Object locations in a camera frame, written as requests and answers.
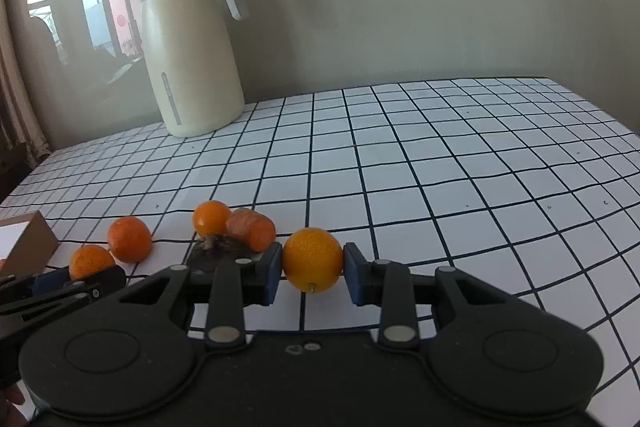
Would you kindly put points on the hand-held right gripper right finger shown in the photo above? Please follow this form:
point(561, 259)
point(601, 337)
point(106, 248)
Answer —
point(355, 277)

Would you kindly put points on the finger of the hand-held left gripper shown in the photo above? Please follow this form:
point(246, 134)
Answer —
point(50, 281)
point(45, 307)

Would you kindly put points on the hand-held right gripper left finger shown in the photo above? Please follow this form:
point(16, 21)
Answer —
point(272, 274)

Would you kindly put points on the yellow orange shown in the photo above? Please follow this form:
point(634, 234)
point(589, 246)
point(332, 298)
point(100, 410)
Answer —
point(312, 259)

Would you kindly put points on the brown cardboard box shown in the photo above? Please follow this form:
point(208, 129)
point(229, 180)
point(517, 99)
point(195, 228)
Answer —
point(25, 244)

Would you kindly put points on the person's left hand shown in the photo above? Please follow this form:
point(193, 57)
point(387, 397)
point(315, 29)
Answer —
point(9, 409)

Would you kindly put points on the short carrot piece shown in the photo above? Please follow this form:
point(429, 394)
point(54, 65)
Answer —
point(252, 231)

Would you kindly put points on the dark purple mangosteen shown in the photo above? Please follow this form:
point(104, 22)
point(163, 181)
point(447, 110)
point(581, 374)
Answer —
point(215, 257)

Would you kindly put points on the small orange tangerine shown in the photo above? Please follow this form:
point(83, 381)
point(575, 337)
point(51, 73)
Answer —
point(210, 217)

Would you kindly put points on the white black checked tablecloth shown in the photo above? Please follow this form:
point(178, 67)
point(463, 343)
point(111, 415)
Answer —
point(425, 182)

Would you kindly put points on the beige patterned curtain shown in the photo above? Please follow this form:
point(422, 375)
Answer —
point(17, 97)

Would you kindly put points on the cream thermos jug grey lid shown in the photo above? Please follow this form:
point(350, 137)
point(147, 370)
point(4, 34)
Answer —
point(192, 57)

